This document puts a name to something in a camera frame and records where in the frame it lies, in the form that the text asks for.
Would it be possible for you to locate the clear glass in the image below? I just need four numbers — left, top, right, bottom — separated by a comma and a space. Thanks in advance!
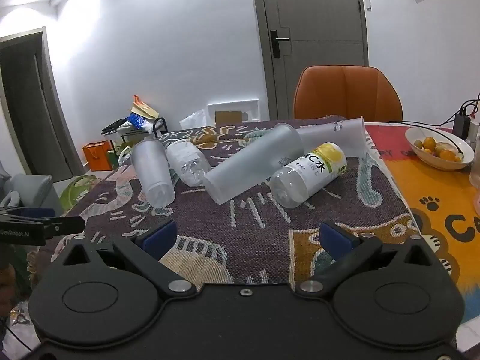
469, 155, 480, 189

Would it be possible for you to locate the brown cardboard box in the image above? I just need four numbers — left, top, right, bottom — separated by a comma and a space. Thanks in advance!
214, 110, 243, 125

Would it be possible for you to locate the dark grey door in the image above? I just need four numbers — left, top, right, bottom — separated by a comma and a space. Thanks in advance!
0, 26, 74, 181

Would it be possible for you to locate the white bowl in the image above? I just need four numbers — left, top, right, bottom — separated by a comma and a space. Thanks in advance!
404, 126, 475, 172

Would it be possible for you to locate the large frosted plastic cup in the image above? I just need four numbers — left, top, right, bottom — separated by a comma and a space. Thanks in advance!
203, 123, 305, 206

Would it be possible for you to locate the black wire rack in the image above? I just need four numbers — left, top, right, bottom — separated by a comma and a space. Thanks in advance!
101, 117, 168, 140

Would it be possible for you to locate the white wall recess box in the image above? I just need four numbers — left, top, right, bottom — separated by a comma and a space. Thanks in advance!
207, 98, 261, 126

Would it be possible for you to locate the orange chair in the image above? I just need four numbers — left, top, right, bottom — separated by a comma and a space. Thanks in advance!
292, 65, 404, 123

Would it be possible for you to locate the pile of small oranges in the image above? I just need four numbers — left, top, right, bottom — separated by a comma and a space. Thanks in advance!
412, 137, 464, 164

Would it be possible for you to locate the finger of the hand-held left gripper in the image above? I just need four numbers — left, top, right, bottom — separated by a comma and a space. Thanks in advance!
0, 206, 56, 221
42, 216, 86, 239

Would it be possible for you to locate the green patterned cloth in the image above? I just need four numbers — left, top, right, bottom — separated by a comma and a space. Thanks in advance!
60, 175, 100, 212

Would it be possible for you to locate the white plastic bag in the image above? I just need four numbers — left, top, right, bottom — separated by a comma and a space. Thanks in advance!
179, 109, 208, 131

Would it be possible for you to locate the black power adapter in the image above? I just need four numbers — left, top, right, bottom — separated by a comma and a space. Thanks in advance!
452, 105, 472, 138

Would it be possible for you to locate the clear plastic bottle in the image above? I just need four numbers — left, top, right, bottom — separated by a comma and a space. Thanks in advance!
166, 138, 211, 187

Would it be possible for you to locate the purple patterned blanket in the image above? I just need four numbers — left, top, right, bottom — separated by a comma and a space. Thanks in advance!
28, 114, 421, 286

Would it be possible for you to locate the orange cartoon table mat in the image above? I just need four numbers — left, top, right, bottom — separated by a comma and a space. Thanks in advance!
364, 121, 480, 325

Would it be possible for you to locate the yellow label plastic bottle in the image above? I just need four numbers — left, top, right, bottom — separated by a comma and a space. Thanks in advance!
269, 142, 348, 209

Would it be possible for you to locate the frosted cup with white print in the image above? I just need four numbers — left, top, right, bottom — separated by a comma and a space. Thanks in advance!
298, 116, 367, 159

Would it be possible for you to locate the black cable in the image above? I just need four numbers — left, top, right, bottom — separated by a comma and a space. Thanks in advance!
388, 98, 480, 127

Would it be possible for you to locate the small frosted plastic cup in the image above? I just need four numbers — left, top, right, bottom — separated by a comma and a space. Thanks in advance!
131, 138, 176, 209

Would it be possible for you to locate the grey armchair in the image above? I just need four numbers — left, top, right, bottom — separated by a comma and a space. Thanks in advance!
0, 161, 61, 216

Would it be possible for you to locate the orange box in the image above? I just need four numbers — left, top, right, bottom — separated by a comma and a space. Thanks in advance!
82, 141, 113, 173

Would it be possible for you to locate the black door handle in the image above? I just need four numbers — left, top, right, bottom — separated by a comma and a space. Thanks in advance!
269, 29, 293, 59

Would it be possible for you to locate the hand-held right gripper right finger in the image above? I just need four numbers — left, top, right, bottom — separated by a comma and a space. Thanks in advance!
294, 222, 442, 303

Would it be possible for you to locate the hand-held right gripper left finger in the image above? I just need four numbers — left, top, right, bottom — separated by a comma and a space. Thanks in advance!
56, 220, 197, 301

